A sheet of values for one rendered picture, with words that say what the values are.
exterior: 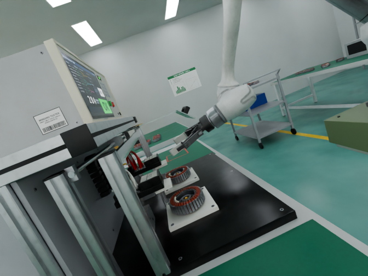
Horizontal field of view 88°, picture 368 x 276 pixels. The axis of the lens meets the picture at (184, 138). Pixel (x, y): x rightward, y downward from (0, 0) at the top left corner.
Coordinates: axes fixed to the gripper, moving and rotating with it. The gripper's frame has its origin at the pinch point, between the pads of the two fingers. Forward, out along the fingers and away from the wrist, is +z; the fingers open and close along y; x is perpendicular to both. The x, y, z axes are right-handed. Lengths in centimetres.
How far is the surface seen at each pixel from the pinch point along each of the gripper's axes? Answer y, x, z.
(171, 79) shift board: 510, 47, 54
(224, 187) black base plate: -25.7, -15.3, -13.2
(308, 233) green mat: -50, -19, -28
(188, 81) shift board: 521, 11, 17
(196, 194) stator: -34.1, -7.5, -7.6
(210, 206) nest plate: -36.3, -11.7, -9.4
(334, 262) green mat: -57, -18, -29
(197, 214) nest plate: -38.8, -10.3, -5.9
